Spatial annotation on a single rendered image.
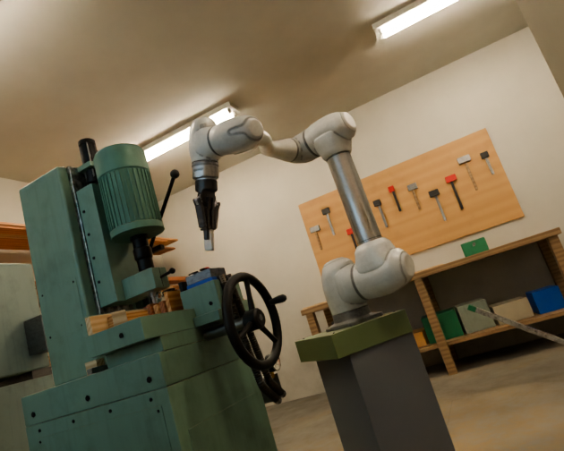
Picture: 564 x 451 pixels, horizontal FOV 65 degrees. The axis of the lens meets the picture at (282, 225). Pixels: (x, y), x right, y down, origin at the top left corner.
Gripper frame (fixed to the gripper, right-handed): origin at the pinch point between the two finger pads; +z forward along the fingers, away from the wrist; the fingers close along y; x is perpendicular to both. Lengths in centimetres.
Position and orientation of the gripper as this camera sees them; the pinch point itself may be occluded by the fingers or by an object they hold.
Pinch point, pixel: (209, 240)
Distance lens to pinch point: 149.2
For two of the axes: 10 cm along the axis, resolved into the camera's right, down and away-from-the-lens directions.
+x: 9.0, -1.1, -4.2
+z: 0.7, 9.9, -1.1
